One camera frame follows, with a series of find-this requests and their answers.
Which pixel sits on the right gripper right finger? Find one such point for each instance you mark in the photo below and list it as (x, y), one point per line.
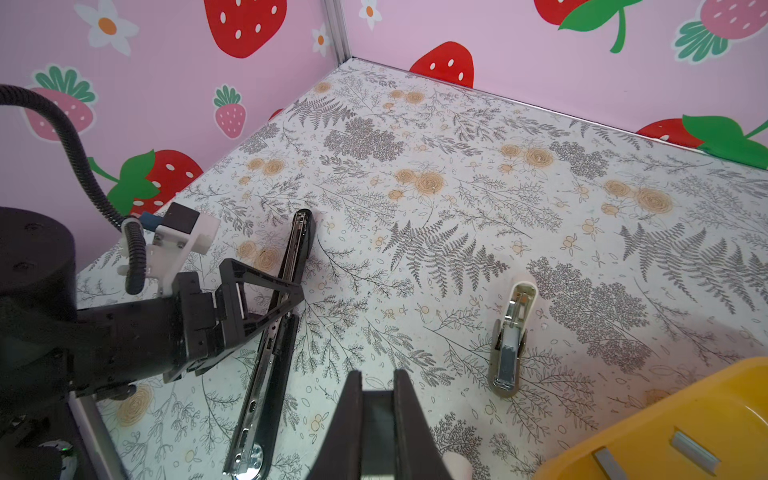
(416, 455)

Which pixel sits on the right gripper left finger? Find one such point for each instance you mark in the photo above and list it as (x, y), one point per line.
(340, 454)

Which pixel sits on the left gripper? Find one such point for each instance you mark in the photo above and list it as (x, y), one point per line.
(212, 325)

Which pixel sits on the yellow plastic tray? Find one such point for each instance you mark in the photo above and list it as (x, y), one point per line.
(713, 429)

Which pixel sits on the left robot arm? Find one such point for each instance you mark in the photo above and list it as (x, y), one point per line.
(51, 349)

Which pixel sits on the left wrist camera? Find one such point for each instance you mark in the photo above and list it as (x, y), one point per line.
(157, 247)

